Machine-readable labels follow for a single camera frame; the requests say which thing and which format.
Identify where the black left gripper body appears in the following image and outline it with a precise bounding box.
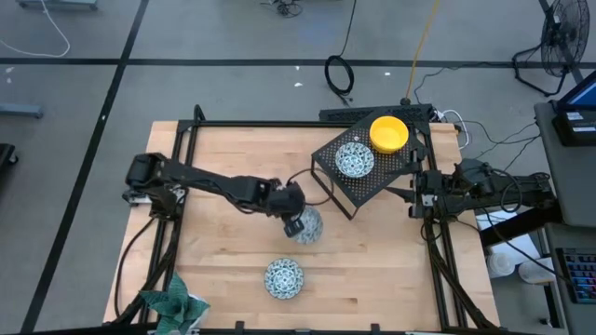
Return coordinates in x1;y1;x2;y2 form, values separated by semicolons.
266;181;307;221

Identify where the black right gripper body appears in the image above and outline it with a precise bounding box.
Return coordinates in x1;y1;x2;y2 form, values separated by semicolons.
408;168;449;220

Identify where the yellow mini bowl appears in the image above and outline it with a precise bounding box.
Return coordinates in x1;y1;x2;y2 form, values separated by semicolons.
369;114;411;155

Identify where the teal patterned ceramic bowl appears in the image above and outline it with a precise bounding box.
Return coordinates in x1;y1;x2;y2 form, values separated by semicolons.
291;206;325;247
334;141;375;180
264;257;305;301

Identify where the black perforated metal rack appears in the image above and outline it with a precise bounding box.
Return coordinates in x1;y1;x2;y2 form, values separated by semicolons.
310;109;423;221

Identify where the black perforated bar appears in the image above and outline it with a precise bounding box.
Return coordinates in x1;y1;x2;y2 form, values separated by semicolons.
318;102;435;126

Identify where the white plastic container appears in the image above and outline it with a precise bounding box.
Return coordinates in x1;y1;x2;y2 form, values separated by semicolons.
517;258;556;286
486;250;519;280

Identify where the grey desk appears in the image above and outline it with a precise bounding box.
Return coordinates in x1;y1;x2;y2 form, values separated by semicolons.
533;100;596;335

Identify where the green patterned cloth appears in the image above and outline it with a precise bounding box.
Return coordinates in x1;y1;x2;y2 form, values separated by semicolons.
138;272;211;335

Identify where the small black box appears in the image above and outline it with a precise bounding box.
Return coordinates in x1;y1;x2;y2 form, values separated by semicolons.
551;109;596;148

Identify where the black computer monitor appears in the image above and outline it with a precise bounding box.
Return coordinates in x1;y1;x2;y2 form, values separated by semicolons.
556;69;596;112

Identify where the black computer keyboard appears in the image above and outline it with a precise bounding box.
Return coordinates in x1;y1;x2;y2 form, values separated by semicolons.
556;248;596;306

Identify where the black floor fan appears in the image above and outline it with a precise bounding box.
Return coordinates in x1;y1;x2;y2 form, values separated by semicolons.
511;0;592;98

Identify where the grey desk foot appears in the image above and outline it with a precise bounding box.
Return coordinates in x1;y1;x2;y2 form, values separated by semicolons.
0;101;46;120
16;0;100;11

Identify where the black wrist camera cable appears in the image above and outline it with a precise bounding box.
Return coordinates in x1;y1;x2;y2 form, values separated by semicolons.
285;167;337;208

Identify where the white looped cable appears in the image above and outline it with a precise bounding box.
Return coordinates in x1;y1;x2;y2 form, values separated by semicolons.
437;109;470;151

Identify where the black aluminium table frame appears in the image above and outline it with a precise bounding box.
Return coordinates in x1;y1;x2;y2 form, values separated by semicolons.
106;104;502;334

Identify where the yellow hanging cable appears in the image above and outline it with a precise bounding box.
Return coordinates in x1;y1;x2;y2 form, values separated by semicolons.
403;0;441;106

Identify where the coiled black floor cable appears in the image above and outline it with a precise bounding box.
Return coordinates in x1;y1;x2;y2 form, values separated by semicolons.
323;0;357;107

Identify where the black cable bundle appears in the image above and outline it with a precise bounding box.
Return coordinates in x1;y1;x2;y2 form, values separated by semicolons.
259;0;305;20

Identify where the white floor cable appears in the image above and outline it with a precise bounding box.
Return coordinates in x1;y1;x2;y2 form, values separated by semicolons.
0;0;72;60

